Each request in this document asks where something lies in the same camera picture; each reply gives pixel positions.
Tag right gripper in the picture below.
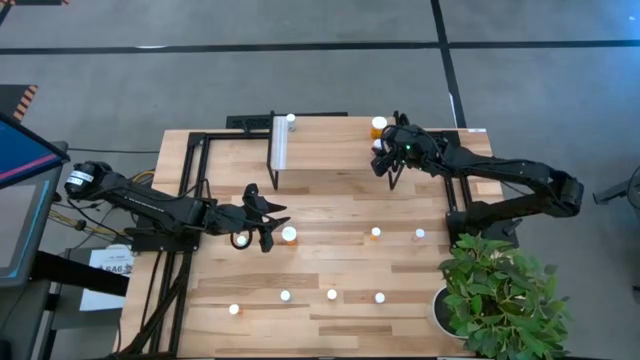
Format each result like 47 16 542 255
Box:
370 124 431 177

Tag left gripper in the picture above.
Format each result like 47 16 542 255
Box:
207 183 292 254

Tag wooden shelf with black legs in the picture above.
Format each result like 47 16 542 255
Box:
266 113 407 193

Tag black power strip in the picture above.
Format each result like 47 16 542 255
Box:
225 111 350 131

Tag white printed paper sheet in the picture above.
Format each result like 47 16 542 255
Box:
78 243 136 312

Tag white plant pot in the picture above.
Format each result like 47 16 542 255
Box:
431 285 469 341

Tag green leafy plant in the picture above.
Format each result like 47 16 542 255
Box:
438 232 574 360

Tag dark metal stand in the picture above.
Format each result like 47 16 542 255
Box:
592 167 640 211

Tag monitor with blue screen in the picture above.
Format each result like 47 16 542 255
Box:
0 110 71 291

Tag black hazard-striped floor mat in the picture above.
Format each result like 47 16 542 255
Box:
0 83 40 124

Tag black aluminium table frame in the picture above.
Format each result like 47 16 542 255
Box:
107 128 474 360

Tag yellow cable bundle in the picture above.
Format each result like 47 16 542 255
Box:
48 169 157 237

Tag black floor cable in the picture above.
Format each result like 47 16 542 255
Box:
67 147 161 154

